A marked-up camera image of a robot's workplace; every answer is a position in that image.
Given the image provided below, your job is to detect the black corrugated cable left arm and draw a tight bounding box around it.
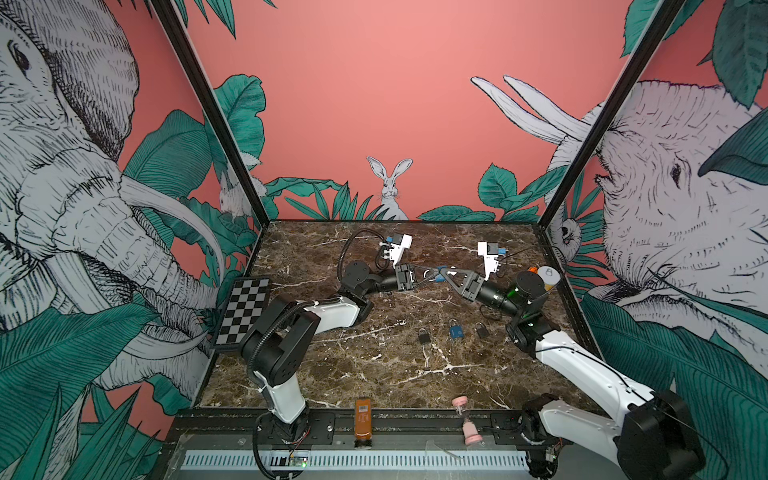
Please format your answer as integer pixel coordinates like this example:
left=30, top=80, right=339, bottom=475
left=245, top=227, right=389, bottom=479

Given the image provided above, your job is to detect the pink hourglass timer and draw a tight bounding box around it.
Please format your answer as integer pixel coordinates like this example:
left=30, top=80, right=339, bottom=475
left=451, top=396, right=483, bottom=447

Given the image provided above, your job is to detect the black corner frame post right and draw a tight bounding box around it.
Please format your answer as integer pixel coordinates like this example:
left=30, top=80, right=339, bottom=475
left=537, top=0, right=685, bottom=228

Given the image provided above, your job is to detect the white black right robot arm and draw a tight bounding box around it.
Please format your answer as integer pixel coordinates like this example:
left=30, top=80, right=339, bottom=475
left=437, top=266, right=706, bottom=479

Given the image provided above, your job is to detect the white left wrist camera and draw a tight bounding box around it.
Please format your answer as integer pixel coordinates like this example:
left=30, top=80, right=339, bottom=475
left=384, top=234, right=413, bottom=266

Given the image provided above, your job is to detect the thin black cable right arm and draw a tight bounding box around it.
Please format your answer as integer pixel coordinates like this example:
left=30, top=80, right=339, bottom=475
left=497, top=245, right=730, bottom=480

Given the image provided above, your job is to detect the orange rectangular device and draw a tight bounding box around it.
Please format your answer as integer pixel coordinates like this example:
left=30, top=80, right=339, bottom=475
left=354, top=398, right=373, bottom=449

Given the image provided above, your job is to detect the blue padlock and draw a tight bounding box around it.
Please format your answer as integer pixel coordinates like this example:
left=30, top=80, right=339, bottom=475
left=449, top=321, right=465, bottom=340
left=424, top=266, right=447, bottom=283

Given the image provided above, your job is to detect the black white checkerboard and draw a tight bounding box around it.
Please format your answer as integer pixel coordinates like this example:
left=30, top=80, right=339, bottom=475
left=212, top=276, right=271, bottom=351

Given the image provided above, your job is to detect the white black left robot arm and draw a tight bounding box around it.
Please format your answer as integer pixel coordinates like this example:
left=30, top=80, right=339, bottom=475
left=239, top=261, right=439, bottom=426

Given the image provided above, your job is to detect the black padlock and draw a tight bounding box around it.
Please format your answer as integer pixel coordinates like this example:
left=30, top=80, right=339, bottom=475
left=417, top=328, right=432, bottom=345
left=475, top=322, right=489, bottom=339

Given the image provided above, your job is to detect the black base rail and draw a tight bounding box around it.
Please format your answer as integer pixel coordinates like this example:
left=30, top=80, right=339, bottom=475
left=167, top=407, right=568, bottom=450

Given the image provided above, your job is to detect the black corner frame post left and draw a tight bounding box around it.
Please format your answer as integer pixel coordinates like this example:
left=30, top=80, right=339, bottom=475
left=150, top=0, right=270, bottom=231

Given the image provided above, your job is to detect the white ventilated strip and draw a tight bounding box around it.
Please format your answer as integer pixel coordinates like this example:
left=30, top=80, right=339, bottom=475
left=180, top=450, right=528, bottom=472

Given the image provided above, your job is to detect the black corner frame post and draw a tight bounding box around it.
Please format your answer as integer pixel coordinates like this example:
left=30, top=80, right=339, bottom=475
left=537, top=0, right=685, bottom=228
left=150, top=0, right=270, bottom=231

